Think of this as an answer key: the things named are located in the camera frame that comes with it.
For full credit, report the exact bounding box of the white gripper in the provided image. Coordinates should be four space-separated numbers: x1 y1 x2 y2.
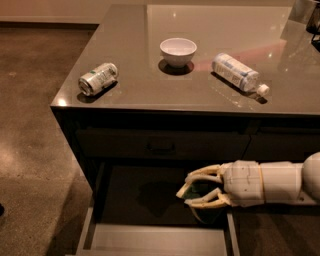
176 160 265 209

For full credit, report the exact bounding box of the green yellow sponge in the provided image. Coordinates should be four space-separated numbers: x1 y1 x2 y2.
182 182 213 200

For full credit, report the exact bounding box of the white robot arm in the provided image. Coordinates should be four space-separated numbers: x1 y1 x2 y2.
176 153 320 209

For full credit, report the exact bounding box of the right top drawer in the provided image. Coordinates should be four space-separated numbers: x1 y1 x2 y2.
243 130 320 162

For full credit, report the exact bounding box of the closed top drawer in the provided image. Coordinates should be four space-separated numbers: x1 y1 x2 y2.
76 128 250 161

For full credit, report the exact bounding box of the open middle drawer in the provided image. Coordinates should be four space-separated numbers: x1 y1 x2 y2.
76 164 240 256

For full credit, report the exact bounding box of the dark counter cabinet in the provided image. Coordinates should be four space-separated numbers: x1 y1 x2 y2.
51 0 320 256

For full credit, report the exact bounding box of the dark object on counter corner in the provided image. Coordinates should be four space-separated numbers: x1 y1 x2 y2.
306 0 320 52

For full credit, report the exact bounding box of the clear plastic water bottle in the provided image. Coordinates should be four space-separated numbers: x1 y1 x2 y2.
212 53 270 96

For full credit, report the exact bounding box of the white ceramic bowl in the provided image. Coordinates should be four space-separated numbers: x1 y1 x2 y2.
160 38 197 68

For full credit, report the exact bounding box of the silver green soda can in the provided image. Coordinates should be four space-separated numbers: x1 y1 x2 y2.
78 63 119 96

